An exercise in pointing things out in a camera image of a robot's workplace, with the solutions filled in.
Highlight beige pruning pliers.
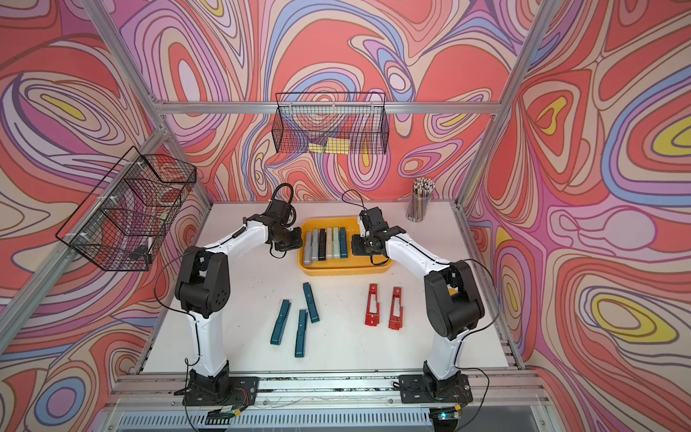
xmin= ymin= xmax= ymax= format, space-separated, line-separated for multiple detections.
xmin=326 ymin=227 xmax=333 ymax=261

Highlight black pruning pliers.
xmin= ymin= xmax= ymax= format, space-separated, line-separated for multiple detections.
xmin=318 ymin=229 xmax=328 ymax=261

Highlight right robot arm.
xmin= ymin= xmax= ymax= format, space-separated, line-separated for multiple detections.
xmin=352 ymin=207 xmax=485 ymax=400

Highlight black wire basket wall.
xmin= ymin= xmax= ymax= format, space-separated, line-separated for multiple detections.
xmin=56 ymin=147 xmax=197 ymax=272
xmin=272 ymin=91 xmax=390 ymax=155

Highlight black wire basket back wall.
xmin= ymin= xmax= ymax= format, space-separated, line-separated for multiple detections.
xmin=272 ymin=91 xmax=390 ymax=155

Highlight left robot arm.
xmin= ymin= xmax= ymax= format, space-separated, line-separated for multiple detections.
xmin=175 ymin=198 xmax=303 ymax=377

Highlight red pliers left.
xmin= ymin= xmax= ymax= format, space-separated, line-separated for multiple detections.
xmin=365 ymin=284 xmax=380 ymax=327

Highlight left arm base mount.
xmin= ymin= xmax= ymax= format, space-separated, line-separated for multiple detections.
xmin=175 ymin=374 xmax=259 ymax=408

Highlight yellow plastic storage tray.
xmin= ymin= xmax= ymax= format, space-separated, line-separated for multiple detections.
xmin=297 ymin=216 xmax=392 ymax=276

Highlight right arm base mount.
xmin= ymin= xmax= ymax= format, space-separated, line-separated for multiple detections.
xmin=392 ymin=373 xmax=473 ymax=407

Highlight teal pliers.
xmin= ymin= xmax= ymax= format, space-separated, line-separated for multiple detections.
xmin=294 ymin=309 xmax=309 ymax=358
xmin=338 ymin=227 xmax=348 ymax=259
xmin=302 ymin=283 xmax=320 ymax=323
xmin=270 ymin=299 xmax=292 ymax=346

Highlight red pliers right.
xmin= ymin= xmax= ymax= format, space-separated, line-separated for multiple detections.
xmin=389 ymin=287 xmax=403 ymax=330

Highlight light green pliers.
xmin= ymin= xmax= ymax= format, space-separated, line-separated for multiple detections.
xmin=331 ymin=227 xmax=341 ymax=259

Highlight red pliers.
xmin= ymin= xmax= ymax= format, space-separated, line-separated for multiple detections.
xmin=389 ymin=287 xmax=403 ymax=330
xmin=365 ymin=284 xmax=380 ymax=327

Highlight pencil holder cup with pencils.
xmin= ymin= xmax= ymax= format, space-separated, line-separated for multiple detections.
xmin=406 ymin=177 xmax=435 ymax=222

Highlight black wire basket left wall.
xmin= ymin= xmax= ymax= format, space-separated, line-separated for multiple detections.
xmin=56 ymin=147 xmax=197 ymax=272

